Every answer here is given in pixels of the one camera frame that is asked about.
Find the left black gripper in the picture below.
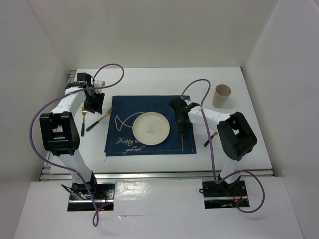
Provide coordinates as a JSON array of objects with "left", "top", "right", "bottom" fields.
[{"left": 83, "top": 91, "right": 105, "bottom": 115}]

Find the gold fork green handle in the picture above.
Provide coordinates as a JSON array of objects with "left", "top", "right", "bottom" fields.
[
  {"left": 86, "top": 107, "right": 113, "bottom": 132},
  {"left": 81, "top": 107, "right": 87, "bottom": 137}
]

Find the dark blue cloth placemat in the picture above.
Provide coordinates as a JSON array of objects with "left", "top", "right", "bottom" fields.
[{"left": 105, "top": 96, "right": 196, "bottom": 156}]

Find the gold knife green handle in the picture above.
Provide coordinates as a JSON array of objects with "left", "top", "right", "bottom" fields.
[{"left": 204, "top": 132, "right": 218, "bottom": 147}]

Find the cream round plate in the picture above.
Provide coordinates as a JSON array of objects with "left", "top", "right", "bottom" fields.
[{"left": 132, "top": 112, "right": 170, "bottom": 146}]

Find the beige paper cup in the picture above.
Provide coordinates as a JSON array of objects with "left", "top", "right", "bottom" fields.
[{"left": 212, "top": 84, "right": 231, "bottom": 108}]

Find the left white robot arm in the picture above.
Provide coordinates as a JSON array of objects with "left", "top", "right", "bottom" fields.
[{"left": 39, "top": 73, "right": 105, "bottom": 199}]

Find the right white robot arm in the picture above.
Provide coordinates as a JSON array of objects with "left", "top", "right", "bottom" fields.
[{"left": 169, "top": 97, "right": 257, "bottom": 195}]

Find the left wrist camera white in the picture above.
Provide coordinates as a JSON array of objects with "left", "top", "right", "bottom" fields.
[{"left": 94, "top": 80, "right": 105, "bottom": 90}]

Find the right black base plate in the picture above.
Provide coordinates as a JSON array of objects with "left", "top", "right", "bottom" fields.
[{"left": 198, "top": 180, "right": 250, "bottom": 209}]

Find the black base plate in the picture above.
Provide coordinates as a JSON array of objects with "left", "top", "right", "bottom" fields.
[
  {"left": 63, "top": 183, "right": 115, "bottom": 212},
  {"left": 198, "top": 180, "right": 250, "bottom": 209}
]

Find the aluminium rail front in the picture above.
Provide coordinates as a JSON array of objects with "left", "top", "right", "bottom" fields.
[{"left": 39, "top": 169, "right": 275, "bottom": 182}]

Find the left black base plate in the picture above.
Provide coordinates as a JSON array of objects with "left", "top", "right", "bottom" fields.
[{"left": 63, "top": 183, "right": 115, "bottom": 212}]

